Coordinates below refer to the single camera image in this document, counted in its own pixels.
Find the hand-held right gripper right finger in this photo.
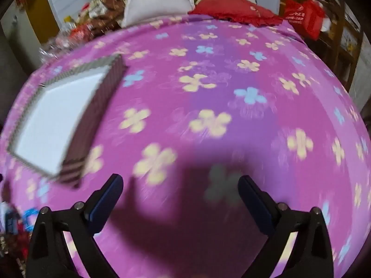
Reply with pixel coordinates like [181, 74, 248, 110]
[238, 175, 338, 278]

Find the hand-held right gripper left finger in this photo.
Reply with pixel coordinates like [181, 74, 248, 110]
[26, 174, 125, 278]

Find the blue bead bracelet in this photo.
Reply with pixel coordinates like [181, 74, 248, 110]
[22, 207, 41, 232]

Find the striped cardboard tray box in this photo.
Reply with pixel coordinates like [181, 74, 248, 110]
[6, 54, 128, 189]

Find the pile of clear plastic wrapping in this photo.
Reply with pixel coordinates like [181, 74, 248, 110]
[39, 20, 96, 61]

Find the wooden chair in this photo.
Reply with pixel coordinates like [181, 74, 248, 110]
[319, 0, 364, 87]

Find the red shopping bag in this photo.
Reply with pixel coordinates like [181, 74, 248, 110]
[284, 0, 326, 39]

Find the brown patterned quilt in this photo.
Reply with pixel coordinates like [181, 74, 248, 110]
[87, 0, 131, 35]

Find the brown wooden door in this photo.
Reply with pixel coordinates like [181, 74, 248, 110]
[26, 0, 60, 45]

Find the red ruffled pillow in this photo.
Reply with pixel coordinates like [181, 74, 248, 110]
[188, 0, 283, 25]

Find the grey white pillow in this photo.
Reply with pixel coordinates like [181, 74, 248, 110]
[120, 0, 198, 28]

